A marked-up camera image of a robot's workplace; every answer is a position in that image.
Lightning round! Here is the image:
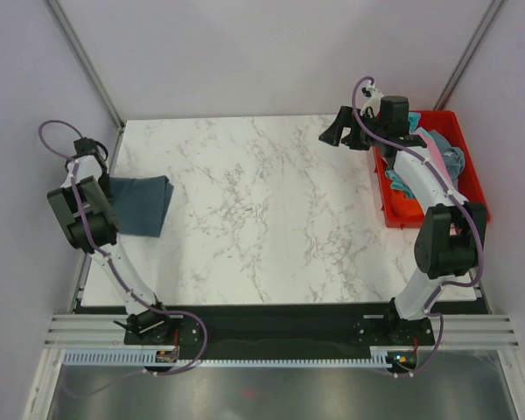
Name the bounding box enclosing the orange t shirt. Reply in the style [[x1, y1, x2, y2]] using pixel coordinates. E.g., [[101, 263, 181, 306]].
[[391, 191, 424, 219]]

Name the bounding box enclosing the white slotted cable duct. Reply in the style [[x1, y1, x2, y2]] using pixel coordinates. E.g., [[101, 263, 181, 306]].
[[62, 348, 417, 368]]

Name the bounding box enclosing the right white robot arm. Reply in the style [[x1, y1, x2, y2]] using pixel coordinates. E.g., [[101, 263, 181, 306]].
[[318, 96, 487, 345]]

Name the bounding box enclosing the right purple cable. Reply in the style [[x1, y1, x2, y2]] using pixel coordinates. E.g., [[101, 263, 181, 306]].
[[352, 76, 485, 380]]

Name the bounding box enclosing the right aluminium frame post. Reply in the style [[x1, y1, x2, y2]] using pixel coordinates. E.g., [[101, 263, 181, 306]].
[[433, 0, 507, 110]]

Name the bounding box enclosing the grey-blue t shirt in bin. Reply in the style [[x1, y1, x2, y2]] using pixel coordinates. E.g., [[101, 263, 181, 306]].
[[429, 130, 466, 186]]

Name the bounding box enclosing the red plastic bin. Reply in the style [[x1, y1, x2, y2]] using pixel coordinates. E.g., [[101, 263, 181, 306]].
[[373, 110, 487, 229]]

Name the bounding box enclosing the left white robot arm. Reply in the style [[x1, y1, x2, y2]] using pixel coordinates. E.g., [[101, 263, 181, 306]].
[[47, 137, 175, 344]]

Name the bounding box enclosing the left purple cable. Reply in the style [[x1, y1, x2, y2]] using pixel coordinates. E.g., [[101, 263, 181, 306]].
[[38, 120, 209, 397]]

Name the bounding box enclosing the left aluminium frame post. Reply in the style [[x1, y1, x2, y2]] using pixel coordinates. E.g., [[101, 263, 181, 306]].
[[44, 0, 125, 131]]

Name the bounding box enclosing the teal t shirt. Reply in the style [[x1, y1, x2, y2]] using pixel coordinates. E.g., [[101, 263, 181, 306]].
[[384, 112, 421, 200]]

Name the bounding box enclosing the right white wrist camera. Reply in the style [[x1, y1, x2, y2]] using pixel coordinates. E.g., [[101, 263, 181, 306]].
[[360, 83, 383, 118]]

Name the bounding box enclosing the dark blue-grey t shirt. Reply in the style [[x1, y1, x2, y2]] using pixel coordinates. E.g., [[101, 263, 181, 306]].
[[109, 175, 174, 238]]

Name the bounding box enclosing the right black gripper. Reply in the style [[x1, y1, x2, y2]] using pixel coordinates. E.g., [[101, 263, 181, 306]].
[[319, 106, 387, 152]]

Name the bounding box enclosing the pink t shirt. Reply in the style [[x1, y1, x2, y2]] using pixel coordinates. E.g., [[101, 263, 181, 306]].
[[420, 130, 450, 179]]

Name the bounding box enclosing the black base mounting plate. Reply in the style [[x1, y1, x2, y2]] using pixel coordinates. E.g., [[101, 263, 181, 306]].
[[72, 299, 491, 367]]

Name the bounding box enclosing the purple cable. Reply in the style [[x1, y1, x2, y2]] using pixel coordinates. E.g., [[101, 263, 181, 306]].
[[352, 76, 485, 380], [38, 120, 209, 397]]

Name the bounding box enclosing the aluminium front rail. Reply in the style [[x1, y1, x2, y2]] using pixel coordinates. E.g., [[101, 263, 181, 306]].
[[45, 314, 519, 350]]

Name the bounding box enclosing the aluminium frame post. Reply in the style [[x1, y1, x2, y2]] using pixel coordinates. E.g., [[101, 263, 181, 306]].
[[433, 0, 507, 110], [44, 0, 125, 131]]

